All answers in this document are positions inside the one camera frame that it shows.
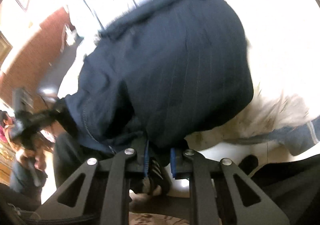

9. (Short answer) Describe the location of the dark navy zip jacket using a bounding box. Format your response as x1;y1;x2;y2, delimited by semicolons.
57;0;253;165

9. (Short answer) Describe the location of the blue striped star blanket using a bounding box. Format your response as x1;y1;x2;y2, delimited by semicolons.
228;117;319;156

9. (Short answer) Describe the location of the brown wooden headboard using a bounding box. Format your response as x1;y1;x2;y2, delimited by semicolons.
1;7;71;109

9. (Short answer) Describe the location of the black striped sneaker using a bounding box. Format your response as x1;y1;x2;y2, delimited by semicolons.
131;157;172;195

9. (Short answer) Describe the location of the brown patterned rug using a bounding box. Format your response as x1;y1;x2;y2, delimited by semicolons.
129;212;189;225

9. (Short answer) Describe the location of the person's left hand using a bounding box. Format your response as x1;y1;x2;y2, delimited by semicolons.
16;139;47;171

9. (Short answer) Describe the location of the black trousers leg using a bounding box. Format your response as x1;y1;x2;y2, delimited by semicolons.
239;154;320;224

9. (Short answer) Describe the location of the black bedside stool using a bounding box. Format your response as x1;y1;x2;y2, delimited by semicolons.
37;37;83;102

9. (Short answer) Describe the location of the cream floral bedsheet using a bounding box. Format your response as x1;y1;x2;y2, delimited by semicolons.
187;0;319;150

